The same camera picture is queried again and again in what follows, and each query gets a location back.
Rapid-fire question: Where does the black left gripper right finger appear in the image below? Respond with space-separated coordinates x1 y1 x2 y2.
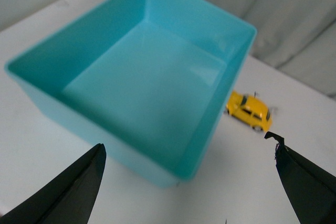
264 131 335 223

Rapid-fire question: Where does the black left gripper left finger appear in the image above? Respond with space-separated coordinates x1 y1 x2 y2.
1 144 107 223

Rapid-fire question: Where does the yellow beetle toy car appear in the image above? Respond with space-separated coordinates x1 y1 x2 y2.
224 91 272 132

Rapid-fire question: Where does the turquoise plastic storage bin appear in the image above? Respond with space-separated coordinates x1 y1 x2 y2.
5 0 257 187

